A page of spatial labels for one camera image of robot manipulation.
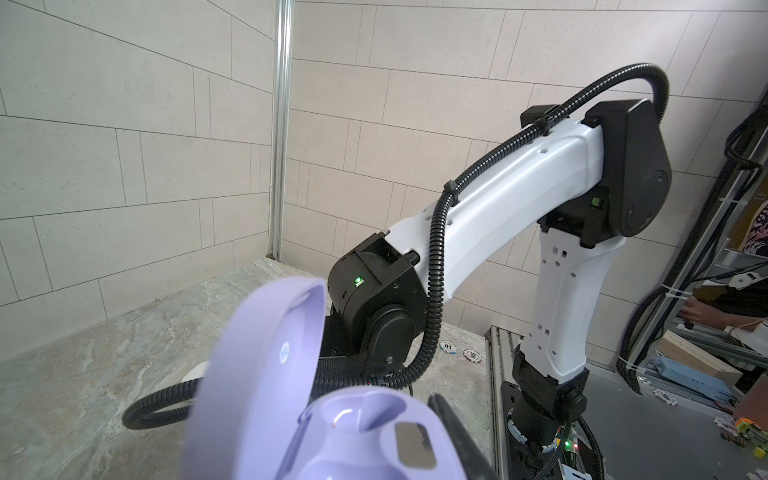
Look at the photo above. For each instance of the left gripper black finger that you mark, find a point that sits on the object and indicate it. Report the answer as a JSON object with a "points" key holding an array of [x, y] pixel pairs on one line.
{"points": [[474, 463]]}

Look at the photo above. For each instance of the purple earbud charging case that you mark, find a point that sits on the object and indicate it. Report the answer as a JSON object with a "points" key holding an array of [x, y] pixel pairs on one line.
{"points": [[254, 417]]}

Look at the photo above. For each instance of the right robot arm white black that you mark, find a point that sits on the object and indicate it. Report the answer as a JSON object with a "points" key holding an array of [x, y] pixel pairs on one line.
{"points": [[571, 192]]}

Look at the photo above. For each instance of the white earbud charging case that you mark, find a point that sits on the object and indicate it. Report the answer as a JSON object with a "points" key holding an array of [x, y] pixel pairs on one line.
{"points": [[196, 372]]}

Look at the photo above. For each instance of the poker chip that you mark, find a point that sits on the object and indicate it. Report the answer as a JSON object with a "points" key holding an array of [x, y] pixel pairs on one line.
{"points": [[447, 347], [472, 356]]}

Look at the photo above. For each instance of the person with glasses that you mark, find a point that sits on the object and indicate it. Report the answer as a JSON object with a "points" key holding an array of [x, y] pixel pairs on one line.
{"points": [[739, 309]]}

